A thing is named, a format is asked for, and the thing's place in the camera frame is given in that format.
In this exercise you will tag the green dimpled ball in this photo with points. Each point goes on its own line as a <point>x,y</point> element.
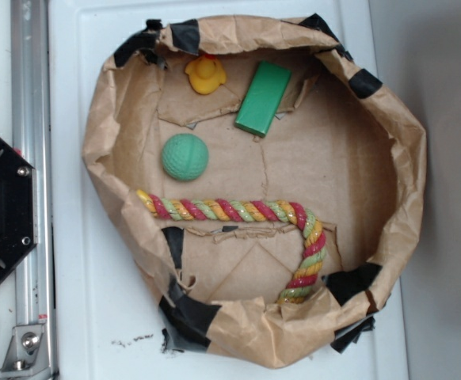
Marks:
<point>185,157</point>

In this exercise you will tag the green rectangular block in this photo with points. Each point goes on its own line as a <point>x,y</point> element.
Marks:
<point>263,98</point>

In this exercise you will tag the metal corner bracket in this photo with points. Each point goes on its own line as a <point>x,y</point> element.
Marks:
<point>27,354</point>

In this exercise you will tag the aluminium extrusion rail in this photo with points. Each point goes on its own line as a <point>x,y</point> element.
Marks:
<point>35,288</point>

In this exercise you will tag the yellow rubber duck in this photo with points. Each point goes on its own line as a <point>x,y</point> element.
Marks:
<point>206,74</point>

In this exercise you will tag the brown paper bag tray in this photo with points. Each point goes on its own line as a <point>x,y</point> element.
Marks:
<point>285,243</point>

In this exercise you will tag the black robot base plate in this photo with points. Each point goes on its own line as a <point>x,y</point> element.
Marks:
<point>17,222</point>

